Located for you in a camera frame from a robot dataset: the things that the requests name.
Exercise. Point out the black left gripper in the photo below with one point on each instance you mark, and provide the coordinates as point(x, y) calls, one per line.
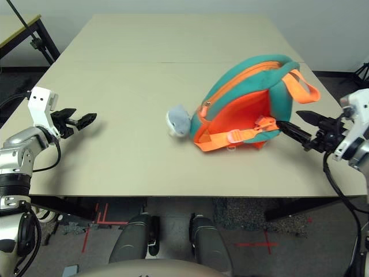
point(67, 127)

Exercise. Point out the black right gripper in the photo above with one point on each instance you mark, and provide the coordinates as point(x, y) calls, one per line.
point(328, 135)

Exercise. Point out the orange and teal backpack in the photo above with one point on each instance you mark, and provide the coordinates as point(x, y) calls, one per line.
point(245, 78)

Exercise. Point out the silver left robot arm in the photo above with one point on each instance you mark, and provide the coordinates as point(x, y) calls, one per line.
point(20, 147)

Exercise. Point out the black tripod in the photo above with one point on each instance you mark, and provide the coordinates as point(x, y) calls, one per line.
point(361, 75)

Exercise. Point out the black table base bar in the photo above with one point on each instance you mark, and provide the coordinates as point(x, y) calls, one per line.
point(66, 209)
point(302, 209)

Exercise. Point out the grey plush shark toy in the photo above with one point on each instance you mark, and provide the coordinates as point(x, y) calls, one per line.
point(178, 121)

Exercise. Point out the speckled grey floor mat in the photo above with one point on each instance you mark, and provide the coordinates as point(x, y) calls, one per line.
point(245, 213)

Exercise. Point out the thin black pole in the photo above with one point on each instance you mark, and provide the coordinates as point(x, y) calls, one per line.
point(23, 23)

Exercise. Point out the grey left robot leg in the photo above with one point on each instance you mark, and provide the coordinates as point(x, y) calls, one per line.
point(129, 239)

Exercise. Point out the grey robot leg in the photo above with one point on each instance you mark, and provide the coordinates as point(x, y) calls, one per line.
point(129, 239)
point(210, 242)

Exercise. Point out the grey right robot leg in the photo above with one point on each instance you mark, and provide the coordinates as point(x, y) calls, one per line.
point(210, 242)

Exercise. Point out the grey robot torso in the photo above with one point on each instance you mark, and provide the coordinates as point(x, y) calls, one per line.
point(150, 269)

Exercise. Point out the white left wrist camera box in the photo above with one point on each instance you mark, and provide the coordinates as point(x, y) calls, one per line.
point(40, 106)

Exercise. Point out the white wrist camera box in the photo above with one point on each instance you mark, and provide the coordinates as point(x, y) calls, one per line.
point(359, 115)
point(40, 106)

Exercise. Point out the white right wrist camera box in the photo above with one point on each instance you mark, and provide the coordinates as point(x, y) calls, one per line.
point(359, 115)

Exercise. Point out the side table with black frame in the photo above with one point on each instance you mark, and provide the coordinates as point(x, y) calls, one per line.
point(17, 29)

